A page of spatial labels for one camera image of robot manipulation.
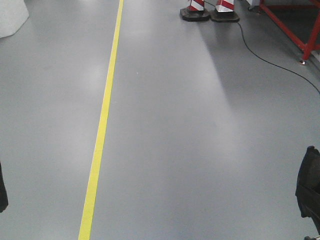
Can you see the right striped traffic cone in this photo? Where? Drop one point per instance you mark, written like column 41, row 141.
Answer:
column 224, row 12

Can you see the striped traffic cone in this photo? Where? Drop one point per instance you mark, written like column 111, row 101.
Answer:
column 195, row 12
column 224, row 12

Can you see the left striped traffic cone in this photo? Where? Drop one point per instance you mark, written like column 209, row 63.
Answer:
column 195, row 12

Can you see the white foam block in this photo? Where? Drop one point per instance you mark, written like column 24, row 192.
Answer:
column 13, row 14

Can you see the grey brake pad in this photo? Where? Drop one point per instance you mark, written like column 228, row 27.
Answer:
column 308, row 186

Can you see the red metal frame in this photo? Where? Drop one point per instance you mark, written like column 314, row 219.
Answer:
column 300, row 22

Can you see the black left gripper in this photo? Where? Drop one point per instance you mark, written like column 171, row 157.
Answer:
column 3, row 193

